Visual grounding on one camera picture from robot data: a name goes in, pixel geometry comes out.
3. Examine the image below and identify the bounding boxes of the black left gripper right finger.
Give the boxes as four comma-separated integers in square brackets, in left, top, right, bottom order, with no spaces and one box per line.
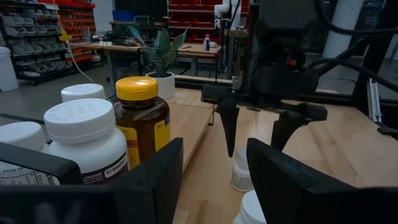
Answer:
[246,138,398,224]

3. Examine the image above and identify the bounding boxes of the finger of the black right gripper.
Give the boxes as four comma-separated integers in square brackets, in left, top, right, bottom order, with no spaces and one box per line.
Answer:
[216,104,239,158]
[271,111,312,152]

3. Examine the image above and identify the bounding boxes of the light wooden workbench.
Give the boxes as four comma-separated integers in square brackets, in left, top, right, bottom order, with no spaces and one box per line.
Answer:
[70,42,223,77]

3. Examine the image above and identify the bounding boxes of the potted snake plant white pot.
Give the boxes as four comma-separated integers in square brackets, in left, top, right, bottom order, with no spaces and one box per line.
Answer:
[128,24,191,100]

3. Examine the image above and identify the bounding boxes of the yellow-capped brown fish oil bottle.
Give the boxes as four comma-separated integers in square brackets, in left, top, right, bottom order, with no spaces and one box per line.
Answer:
[113,76,172,170]

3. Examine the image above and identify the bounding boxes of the large white medicine bottle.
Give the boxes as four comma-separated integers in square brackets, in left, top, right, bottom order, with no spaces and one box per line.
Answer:
[42,98,130,185]

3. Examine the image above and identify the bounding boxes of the white round column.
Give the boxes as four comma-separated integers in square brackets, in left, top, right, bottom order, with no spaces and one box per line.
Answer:
[322,0,364,60]

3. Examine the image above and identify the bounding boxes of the white cable yellow plug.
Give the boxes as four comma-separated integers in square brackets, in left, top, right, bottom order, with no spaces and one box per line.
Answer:
[58,29,98,85]

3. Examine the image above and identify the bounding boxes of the silver aluminium extrusion bar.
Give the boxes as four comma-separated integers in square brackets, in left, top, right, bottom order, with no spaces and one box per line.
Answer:
[366,77,382,124]

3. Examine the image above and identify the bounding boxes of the small white Excedrin bottle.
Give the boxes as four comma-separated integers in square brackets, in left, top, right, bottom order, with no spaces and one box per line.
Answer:
[230,146,254,193]

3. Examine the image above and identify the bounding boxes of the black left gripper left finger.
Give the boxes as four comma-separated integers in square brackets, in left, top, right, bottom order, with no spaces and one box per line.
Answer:
[0,138,184,224]

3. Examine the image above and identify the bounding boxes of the black aluminium table frame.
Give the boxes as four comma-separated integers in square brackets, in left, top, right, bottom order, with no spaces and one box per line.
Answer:
[174,0,398,134]

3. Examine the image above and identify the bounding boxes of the black table clamp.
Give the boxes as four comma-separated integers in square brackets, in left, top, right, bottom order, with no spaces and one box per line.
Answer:
[376,123,398,136]

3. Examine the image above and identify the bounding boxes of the white plastic bucket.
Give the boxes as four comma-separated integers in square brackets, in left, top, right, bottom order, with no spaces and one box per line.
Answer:
[0,46,19,93]

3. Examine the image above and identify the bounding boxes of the blue plastic bin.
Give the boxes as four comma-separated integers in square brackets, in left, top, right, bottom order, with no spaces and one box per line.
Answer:
[111,10,140,22]

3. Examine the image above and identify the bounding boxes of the black rack grey bins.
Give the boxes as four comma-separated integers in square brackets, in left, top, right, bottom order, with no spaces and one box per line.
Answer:
[0,2,75,85]

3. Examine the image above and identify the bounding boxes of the clear bottle green orange label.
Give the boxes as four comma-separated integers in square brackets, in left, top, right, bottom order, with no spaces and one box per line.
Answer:
[60,83,107,103]

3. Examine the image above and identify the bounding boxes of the red parts bin rack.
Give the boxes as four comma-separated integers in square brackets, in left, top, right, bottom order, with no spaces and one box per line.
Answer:
[167,0,250,44]
[37,0,97,63]

